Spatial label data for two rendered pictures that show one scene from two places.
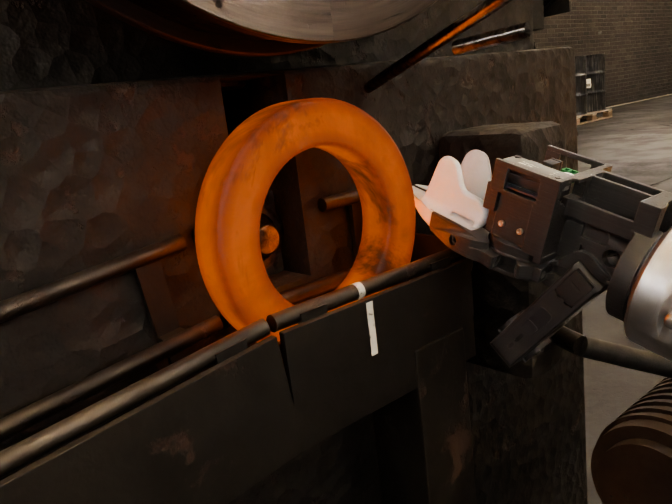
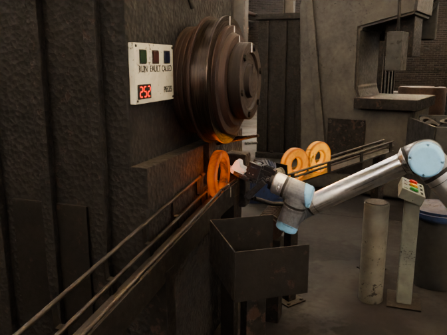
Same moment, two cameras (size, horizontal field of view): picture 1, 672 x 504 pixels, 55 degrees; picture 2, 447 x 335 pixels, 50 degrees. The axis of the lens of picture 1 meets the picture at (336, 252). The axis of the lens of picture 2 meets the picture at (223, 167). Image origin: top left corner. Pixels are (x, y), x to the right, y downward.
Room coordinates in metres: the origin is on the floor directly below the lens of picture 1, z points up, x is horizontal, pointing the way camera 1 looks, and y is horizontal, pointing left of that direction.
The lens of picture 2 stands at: (-1.12, 0.94, 1.18)
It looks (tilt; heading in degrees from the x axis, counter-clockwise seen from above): 12 degrees down; 329
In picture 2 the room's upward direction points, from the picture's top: straight up
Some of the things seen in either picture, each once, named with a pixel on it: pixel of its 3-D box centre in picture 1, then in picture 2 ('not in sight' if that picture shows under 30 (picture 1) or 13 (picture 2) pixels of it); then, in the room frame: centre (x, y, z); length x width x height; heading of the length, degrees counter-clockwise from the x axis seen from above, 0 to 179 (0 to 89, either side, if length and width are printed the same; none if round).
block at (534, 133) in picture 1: (503, 247); (236, 178); (0.62, -0.17, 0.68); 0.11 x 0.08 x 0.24; 40
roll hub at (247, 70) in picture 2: not in sight; (246, 81); (0.38, -0.06, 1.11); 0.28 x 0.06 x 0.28; 130
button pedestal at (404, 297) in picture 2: not in sight; (408, 243); (0.33, -0.99, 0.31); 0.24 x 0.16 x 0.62; 130
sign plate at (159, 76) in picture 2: not in sight; (153, 72); (0.33, 0.34, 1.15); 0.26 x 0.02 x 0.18; 130
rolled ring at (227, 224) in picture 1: (316, 228); (219, 173); (0.47, 0.01, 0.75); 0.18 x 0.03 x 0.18; 130
